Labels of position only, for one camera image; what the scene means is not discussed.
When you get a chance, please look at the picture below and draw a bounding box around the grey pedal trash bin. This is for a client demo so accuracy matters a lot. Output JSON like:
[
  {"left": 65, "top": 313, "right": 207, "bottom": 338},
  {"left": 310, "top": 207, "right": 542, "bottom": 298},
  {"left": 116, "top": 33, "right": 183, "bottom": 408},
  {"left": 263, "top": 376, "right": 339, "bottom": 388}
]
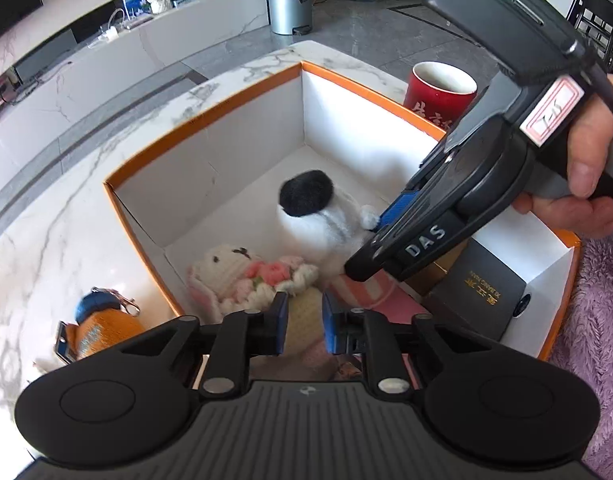
[{"left": 267, "top": 0, "right": 314, "bottom": 36}]

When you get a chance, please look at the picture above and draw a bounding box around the person's right hand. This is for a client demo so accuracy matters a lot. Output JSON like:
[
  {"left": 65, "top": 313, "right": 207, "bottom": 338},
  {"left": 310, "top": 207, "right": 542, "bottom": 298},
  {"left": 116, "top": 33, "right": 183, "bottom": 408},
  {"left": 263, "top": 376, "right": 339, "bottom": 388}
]
[{"left": 512, "top": 96, "right": 613, "bottom": 240}]

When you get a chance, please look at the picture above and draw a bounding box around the white marble tv cabinet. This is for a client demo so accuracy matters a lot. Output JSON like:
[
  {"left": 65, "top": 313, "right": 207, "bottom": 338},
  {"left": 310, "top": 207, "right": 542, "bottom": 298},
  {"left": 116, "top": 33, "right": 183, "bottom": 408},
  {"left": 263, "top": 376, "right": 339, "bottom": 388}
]
[{"left": 0, "top": 0, "right": 268, "bottom": 191}]

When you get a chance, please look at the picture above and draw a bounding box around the orange white cardboard box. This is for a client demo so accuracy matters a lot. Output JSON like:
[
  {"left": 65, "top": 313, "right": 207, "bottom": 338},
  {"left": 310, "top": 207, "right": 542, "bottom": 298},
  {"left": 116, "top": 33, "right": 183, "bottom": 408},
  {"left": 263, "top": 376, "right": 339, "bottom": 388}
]
[{"left": 106, "top": 51, "right": 581, "bottom": 377}]

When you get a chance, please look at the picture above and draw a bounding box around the white crochet bunny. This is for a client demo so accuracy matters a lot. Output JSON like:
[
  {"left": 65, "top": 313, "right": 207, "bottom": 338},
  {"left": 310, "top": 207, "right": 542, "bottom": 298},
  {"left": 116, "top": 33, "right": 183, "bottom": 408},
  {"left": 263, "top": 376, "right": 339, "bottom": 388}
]
[{"left": 187, "top": 244, "right": 319, "bottom": 324}]

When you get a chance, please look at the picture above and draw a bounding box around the red mug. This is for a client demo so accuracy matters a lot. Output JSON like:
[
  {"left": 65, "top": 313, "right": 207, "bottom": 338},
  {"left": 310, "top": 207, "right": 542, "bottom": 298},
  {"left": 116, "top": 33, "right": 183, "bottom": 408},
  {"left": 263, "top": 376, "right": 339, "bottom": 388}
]
[{"left": 404, "top": 61, "right": 477, "bottom": 131}]

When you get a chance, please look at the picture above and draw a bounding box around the orange plush blue cap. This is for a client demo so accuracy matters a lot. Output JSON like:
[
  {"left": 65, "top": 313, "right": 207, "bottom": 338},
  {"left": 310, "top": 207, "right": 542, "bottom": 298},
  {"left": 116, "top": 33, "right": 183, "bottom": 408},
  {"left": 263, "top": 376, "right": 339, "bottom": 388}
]
[{"left": 54, "top": 287, "right": 145, "bottom": 364}]

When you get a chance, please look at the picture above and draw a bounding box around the purple fluffy blanket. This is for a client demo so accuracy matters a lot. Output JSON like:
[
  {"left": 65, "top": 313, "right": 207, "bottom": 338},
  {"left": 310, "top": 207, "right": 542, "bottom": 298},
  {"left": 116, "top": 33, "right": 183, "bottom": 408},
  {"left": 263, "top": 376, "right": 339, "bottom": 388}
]
[{"left": 549, "top": 235, "right": 613, "bottom": 479}]

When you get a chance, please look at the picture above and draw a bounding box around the black box gold lettering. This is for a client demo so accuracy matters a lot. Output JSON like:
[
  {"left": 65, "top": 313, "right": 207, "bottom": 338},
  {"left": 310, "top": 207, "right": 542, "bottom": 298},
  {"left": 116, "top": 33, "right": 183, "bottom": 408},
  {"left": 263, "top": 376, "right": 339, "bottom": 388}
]
[{"left": 422, "top": 240, "right": 527, "bottom": 341}]

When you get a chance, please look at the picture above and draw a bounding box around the white plush black hat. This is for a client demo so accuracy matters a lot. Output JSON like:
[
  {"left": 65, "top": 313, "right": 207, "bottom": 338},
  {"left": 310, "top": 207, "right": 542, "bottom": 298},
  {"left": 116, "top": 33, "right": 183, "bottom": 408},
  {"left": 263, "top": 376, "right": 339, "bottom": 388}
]
[{"left": 278, "top": 169, "right": 380, "bottom": 288}]

